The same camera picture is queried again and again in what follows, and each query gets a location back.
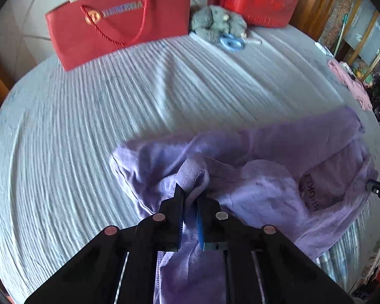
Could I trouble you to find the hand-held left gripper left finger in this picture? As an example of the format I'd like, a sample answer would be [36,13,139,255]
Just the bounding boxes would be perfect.
[25,182,186,304]

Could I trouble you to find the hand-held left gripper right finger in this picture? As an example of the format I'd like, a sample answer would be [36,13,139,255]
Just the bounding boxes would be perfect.
[195,193,355,304]

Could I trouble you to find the purple shirt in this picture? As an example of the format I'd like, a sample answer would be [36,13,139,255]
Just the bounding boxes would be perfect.
[110,107,379,304]

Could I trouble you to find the pink garment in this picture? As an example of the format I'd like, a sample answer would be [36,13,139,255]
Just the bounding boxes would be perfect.
[328,60,373,111]

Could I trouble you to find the blue-grey striped bed sheet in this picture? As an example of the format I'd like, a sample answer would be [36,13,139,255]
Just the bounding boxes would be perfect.
[0,25,380,298]

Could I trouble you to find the blue scissors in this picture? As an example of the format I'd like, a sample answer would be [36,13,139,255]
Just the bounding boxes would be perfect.
[219,33,262,52]

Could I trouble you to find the red paper bag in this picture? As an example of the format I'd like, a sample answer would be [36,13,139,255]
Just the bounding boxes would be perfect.
[45,0,192,72]

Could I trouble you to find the grey plush toy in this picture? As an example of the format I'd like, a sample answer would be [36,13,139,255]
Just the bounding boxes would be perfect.
[190,5,248,43]

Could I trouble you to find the red bear suitcase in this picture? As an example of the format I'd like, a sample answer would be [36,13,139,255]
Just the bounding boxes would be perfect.
[207,0,300,28]

